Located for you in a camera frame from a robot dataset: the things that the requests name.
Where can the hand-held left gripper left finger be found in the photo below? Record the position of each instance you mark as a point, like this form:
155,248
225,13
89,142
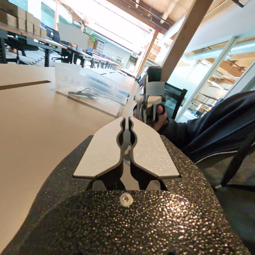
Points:
99,153

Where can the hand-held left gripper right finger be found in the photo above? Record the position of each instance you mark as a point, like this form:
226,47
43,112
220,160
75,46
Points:
153,153

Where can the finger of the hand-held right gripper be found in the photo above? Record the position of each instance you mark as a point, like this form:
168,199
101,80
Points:
139,107
149,109

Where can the clear plastic bin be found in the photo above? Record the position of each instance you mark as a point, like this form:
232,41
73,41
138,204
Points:
87,87

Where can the grey usb hub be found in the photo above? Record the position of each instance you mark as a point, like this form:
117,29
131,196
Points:
81,94

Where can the person's right forearm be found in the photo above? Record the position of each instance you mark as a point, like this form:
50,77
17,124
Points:
207,127

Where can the person's right hand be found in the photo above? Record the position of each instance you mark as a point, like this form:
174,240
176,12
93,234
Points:
161,117

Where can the black office chair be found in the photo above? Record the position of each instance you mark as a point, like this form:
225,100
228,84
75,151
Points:
175,99

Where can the person's torso in dark jacket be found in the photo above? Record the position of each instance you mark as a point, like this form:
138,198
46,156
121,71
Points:
235,187

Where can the row of cardboard boxes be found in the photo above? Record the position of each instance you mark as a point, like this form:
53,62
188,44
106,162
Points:
22,20

